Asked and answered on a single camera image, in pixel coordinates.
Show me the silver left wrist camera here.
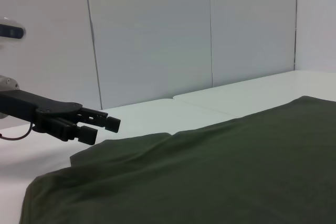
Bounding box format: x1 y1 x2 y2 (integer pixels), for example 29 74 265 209
0 17 27 41

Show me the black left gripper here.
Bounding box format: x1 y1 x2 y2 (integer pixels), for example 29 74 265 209
0 90 121 146

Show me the dark green t-shirt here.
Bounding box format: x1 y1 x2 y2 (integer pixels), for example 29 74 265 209
19 95 336 224

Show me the left gripper cable with plug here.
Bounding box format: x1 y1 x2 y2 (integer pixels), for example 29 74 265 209
0 123 36 141

